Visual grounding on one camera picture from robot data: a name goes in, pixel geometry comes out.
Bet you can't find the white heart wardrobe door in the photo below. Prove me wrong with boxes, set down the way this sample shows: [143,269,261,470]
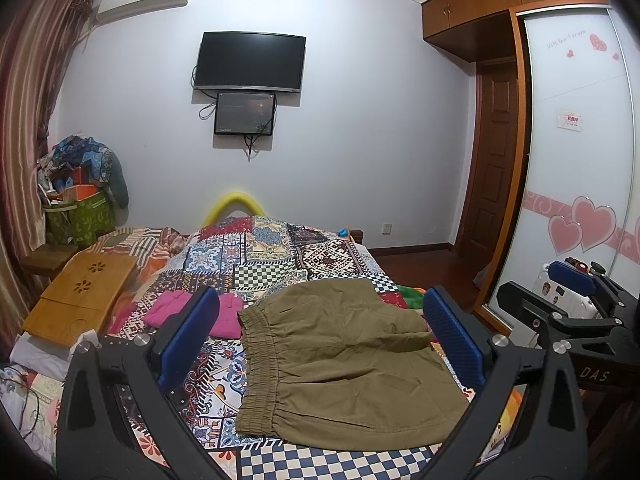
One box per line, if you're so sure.
[499,8,639,318]

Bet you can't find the patchwork patterned bedspread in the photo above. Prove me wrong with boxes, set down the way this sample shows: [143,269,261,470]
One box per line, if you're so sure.
[93,217,480,479]

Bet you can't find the wooden lap desk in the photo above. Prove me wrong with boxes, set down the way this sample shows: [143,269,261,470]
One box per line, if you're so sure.
[23,252,136,348]

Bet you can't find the striped red curtain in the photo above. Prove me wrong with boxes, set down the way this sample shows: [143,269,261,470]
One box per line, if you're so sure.
[1,0,94,359]

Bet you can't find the green storage basket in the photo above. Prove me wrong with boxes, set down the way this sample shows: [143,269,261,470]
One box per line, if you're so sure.
[43,191,115,249]

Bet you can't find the olive green pants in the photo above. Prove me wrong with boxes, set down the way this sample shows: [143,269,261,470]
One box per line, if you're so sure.
[235,278,470,451]

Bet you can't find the wooden bedside stool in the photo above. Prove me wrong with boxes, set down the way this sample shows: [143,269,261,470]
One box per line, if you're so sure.
[21,244,79,280]

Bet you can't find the small black wall monitor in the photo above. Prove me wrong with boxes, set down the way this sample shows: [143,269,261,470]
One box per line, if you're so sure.
[214,91,276,136]

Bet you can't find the black wall television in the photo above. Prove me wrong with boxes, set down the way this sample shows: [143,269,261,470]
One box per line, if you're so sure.
[193,32,306,93]

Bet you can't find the pink folded garment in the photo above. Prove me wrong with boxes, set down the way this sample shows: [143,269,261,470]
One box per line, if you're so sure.
[143,290,243,339]

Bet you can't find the pile of blue clothes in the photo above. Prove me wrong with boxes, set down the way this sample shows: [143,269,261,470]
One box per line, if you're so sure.
[38,136,129,209]

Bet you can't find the brown wooden door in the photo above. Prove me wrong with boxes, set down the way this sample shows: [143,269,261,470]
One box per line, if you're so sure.
[456,58,518,266]

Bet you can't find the wooden upper cabinet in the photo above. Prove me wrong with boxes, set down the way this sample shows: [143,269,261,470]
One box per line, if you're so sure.
[422,0,604,63]

